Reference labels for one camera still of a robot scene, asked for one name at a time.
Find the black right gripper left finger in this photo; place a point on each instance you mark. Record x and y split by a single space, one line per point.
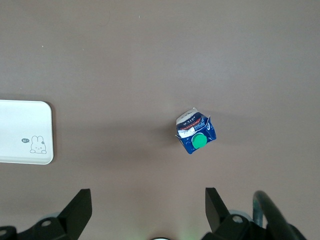
72 215

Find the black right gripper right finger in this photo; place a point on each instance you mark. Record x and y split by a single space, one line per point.
217 212

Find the blue white milk carton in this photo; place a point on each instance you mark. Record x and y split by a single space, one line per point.
193 135

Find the white rabbit print tray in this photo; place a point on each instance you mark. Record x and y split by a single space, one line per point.
22 125

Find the brown table cover sheet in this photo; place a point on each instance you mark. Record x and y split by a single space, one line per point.
125 62

